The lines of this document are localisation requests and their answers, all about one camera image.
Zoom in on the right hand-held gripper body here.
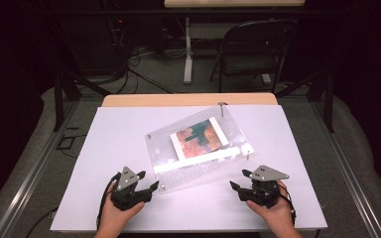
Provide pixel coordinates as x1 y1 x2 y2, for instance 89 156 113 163
237 165 291 209

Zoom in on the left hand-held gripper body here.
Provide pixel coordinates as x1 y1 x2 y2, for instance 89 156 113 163
110 166 154 212

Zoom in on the clear acrylic photo frame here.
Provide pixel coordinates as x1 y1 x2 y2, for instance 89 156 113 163
144 101 256 194

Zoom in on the person's left hand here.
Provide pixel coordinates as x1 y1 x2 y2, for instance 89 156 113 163
98 182 146 232

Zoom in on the person's right hand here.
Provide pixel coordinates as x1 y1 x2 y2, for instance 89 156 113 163
246 179 296 232

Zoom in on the white board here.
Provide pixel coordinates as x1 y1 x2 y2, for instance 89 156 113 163
50 104 328 232

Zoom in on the white paper strip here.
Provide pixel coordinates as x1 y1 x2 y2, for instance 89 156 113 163
153 146 242 176

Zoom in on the orange and green photo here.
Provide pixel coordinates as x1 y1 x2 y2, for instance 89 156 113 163
170 116 230 162

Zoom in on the black metal stand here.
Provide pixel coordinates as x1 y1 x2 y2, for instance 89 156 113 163
53 70 112 133
275 63 335 134

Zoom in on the black folding chair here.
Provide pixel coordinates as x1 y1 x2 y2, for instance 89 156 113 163
209 18 299 94

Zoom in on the white desk leg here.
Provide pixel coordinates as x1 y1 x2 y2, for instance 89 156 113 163
183 17 194 85

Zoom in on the dark equipment cabinet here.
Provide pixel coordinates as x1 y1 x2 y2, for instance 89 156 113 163
59 13 127 75

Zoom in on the light wooden desk top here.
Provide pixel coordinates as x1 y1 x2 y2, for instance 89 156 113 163
164 0 307 9

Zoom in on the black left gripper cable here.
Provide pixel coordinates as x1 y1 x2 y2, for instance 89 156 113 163
95 172 122 230

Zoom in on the aluminium rail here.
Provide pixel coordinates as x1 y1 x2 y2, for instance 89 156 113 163
311 98 381 238
0 98 80 238

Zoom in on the black floor cable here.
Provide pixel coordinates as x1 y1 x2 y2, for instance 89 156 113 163
25 206 60 238

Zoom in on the bundle of floor cables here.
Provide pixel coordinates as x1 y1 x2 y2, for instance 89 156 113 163
111 45 177 95

